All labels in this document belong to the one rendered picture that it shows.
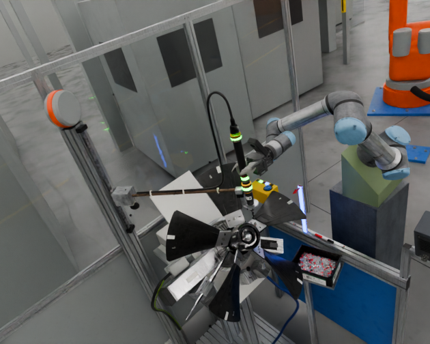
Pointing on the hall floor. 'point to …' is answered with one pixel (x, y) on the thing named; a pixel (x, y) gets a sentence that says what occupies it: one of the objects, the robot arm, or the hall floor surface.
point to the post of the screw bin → (310, 312)
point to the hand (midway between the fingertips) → (237, 170)
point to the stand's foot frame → (267, 332)
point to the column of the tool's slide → (92, 175)
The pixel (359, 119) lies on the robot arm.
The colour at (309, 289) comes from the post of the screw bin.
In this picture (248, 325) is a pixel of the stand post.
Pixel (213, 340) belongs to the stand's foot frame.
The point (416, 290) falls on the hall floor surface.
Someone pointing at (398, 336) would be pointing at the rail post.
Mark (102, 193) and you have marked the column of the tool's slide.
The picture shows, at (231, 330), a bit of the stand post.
